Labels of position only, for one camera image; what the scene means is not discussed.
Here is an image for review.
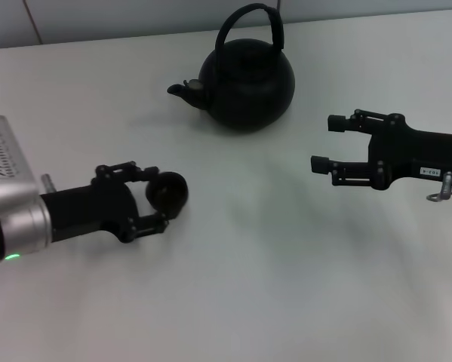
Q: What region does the thin cable with silver plug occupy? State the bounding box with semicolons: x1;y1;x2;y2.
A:
426;171;452;203

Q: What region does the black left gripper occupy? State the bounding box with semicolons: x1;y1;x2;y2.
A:
40;161;171;243

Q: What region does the small silver connector plug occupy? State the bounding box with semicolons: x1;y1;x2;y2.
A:
40;173;57;194

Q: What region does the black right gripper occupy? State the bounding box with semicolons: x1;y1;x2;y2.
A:
309;109;452;190

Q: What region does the silver ribbed wrist camera box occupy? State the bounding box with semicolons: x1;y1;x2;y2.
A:
0;112;37;192

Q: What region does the black round teapot with handle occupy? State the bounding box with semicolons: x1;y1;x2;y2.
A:
167;2;297;133

